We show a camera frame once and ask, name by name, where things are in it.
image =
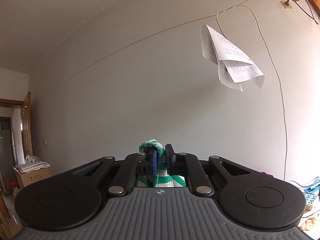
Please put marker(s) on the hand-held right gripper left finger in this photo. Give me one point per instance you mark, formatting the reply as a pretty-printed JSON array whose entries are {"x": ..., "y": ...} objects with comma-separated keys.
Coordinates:
[{"x": 154, "y": 162}]

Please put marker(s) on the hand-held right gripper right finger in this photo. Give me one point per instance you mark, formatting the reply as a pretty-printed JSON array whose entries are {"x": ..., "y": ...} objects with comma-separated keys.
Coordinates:
[{"x": 170, "y": 160}]

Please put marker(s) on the green white striped shirt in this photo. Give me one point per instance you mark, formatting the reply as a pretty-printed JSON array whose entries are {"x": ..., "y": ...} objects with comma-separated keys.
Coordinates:
[{"x": 161, "y": 152}]

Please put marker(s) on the hanging paper sheets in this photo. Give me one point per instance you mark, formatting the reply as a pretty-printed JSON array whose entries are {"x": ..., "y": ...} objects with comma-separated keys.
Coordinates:
[{"x": 230, "y": 55}]

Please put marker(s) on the cardboard box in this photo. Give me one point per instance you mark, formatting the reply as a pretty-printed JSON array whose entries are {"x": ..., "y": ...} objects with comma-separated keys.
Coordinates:
[{"x": 33, "y": 177}]

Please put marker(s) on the stack of papers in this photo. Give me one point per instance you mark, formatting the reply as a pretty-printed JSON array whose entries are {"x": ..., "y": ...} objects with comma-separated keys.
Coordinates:
[{"x": 31, "y": 165}]

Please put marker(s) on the white power strip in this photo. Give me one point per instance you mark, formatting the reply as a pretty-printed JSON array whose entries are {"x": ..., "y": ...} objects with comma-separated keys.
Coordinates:
[{"x": 311, "y": 201}]

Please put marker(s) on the light switch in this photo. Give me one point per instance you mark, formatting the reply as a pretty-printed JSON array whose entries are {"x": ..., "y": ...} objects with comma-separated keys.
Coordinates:
[{"x": 45, "y": 140}]

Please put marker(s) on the wooden door frame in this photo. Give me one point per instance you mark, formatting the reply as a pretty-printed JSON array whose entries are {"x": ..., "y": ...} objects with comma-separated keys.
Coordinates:
[{"x": 26, "y": 125}]

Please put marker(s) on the wall socket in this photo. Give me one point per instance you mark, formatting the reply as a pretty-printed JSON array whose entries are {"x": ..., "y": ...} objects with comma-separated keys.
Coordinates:
[{"x": 287, "y": 4}]

